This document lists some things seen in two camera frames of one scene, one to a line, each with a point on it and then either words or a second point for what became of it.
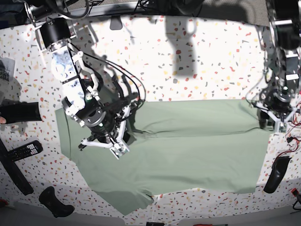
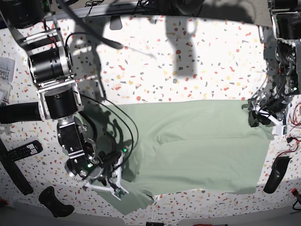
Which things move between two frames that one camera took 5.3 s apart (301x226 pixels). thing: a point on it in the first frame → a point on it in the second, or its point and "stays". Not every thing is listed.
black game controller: (47, 198) stays
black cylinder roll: (20, 112) stays
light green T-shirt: (181, 146) stays
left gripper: (99, 121) → (99, 165)
